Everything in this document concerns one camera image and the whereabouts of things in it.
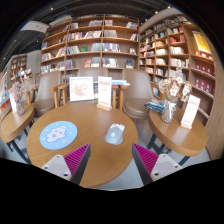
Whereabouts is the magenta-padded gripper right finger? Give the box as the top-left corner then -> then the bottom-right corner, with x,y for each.
131,143 -> 184,187

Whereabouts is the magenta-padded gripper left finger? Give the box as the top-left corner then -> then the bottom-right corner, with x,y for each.
40,143 -> 92,186

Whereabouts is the grey computer mouse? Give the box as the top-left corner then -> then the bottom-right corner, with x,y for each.
104,123 -> 126,146

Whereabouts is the round blue cartoon mouse pad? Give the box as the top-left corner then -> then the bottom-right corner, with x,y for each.
39,120 -> 78,151

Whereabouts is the round wooden side table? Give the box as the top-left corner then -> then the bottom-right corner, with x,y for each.
146,108 -> 209,161
0,103 -> 36,158

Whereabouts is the stack of blue books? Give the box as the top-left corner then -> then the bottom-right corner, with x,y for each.
143,99 -> 166,114

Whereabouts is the brown padded wooden armchair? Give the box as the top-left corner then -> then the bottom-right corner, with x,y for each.
32,70 -> 69,118
112,68 -> 157,122
75,67 -> 110,83

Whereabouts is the small white sign wooden base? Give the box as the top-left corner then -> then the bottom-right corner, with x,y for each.
180,94 -> 202,130

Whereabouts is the glass vase with dried flowers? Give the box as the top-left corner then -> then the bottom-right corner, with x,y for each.
158,75 -> 193,124

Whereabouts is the white framed floral picture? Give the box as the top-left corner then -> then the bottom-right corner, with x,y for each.
68,76 -> 95,102

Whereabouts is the white sign on wooden base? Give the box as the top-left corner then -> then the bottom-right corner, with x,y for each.
96,75 -> 113,112

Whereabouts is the flat stack of pale books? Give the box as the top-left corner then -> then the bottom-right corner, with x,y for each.
111,79 -> 131,87

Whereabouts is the glass vase with pink flowers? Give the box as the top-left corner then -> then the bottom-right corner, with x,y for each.
9,79 -> 32,117

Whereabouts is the small distant bookshelf unit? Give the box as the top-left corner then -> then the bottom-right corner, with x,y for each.
9,54 -> 28,83

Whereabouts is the large wooden bookshelf unit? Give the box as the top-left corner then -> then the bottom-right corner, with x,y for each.
39,13 -> 141,75

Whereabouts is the white hanging ceiling sign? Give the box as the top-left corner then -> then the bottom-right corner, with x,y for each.
19,20 -> 51,34

